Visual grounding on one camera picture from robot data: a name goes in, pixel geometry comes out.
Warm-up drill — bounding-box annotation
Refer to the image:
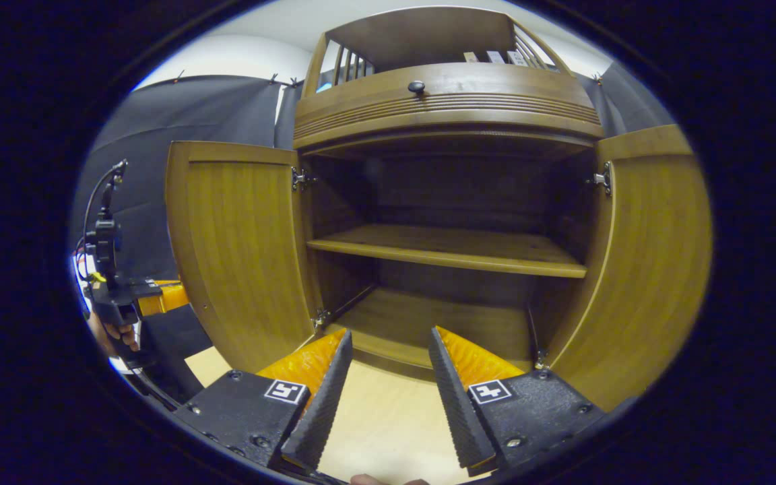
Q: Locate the wooden double-door shoe cabinet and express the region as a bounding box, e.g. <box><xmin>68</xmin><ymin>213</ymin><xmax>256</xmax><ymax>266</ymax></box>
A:
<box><xmin>164</xmin><ymin>5</ymin><xmax>713</xmax><ymax>413</ymax></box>

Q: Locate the black cable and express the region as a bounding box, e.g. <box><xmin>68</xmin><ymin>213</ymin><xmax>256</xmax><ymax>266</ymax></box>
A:
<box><xmin>82</xmin><ymin>162</ymin><xmax>126</xmax><ymax>247</ymax></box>

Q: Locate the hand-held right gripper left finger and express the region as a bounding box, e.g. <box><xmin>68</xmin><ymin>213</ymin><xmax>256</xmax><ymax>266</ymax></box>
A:
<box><xmin>171</xmin><ymin>328</ymin><xmax>354</xmax><ymax>472</ymax></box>

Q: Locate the wooden inner shelf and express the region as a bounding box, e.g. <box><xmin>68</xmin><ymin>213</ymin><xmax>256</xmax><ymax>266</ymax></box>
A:
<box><xmin>306</xmin><ymin>224</ymin><xmax>589</xmax><ymax>279</ymax></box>

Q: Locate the wooden drawer with ribbed front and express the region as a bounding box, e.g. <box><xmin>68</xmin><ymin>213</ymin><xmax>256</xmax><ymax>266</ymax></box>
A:
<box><xmin>292</xmin><ymin>62</ymin><xmax>606</xmax><ymax>150</ymax></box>

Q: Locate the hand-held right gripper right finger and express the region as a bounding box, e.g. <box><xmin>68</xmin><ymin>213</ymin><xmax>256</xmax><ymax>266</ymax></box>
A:
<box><xmin>427</xmin><ymin>326</ymin><xmax>610</xmax><ymax>477</ymax></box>

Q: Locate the wooden cabinet door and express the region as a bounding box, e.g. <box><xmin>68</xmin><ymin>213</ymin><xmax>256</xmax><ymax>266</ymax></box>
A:
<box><xmin>542</xmin><ymin>124</ymin><xmax>714</xmax><ymax>414</ymax></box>
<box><xmin>164</xmin><ymin>139</ymin><xmax>319</xmax><ymax>375</ymax></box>

